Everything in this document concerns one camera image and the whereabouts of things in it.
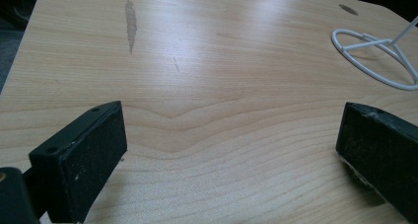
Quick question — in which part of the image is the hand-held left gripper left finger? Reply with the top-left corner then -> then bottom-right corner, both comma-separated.
29,101 -> 128,224

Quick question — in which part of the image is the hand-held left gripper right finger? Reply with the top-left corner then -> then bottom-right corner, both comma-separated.
335,102 -> 418,224

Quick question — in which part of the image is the white wire display rack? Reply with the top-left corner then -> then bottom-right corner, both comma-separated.
330,16 -> 418,92

